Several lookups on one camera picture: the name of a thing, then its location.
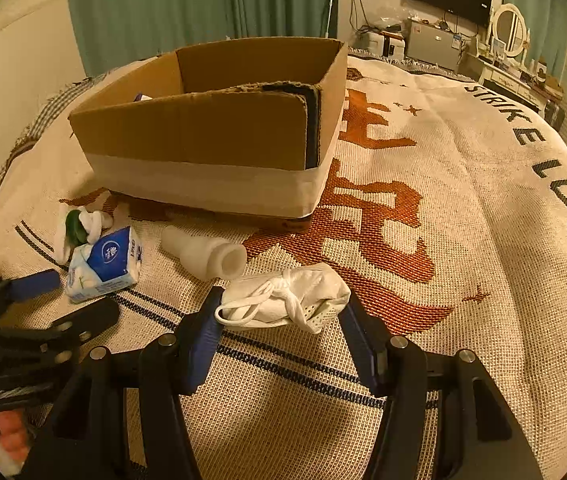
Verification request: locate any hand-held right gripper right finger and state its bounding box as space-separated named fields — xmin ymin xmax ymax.
xmin=341 ymin=297 xmax=544 ymax=480

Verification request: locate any cardboard box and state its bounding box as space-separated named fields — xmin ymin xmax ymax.
xmin=68 ymin=37 xmax=349 ymax=221

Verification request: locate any grey small fridge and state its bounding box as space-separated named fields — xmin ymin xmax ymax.
xmin=406 ymin=17 xmax=465 ymax=72

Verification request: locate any white appliance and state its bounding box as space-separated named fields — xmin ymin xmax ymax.
xmin=353 ymin=30 xmax=407 ymax=59

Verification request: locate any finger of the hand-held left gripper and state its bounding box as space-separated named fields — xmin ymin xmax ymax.
xmin=0 ymin=269 xmax=62 ymax=332
xmin=34 ymin=298 xmax=121 ymax=362

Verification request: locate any white round mirror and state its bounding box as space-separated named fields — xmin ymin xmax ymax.
xmin=490 ymin=3 xmax=532 ymax=59

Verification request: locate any person's left hand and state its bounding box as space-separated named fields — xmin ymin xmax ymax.
xmin=0 ymin=406 xmax=30 ymax=463

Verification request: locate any checked bed sheet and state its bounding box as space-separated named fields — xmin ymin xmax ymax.
xmin=0 ymin=72 xmax=110 ymax=211

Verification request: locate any printed beige blanket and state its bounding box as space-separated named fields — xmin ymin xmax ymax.
xmin=0 ymin=52 xmax=567 ymax=480

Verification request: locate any white face mask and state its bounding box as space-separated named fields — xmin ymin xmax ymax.
xmin=214 ymin=261 xmax=353 ymax=335

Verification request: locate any white and green soft toy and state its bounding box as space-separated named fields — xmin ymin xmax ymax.
xmin=58 ymin=206 xmax=115 ymax=266

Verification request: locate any white plastic bottle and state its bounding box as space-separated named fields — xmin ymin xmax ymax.
xmin=160 ymin=225 xmax=248 ymax=281

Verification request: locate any white dressing table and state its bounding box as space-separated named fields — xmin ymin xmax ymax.
xmin=480 ymin=54 xmax=565 ymax=113

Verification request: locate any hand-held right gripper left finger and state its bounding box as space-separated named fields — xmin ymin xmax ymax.
xmin=24 ymin=287 xmax=225 ymax=480

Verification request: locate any blue tissue packet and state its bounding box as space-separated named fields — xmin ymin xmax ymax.
xmin=66 ymin=226 xmax=145 ymax=305

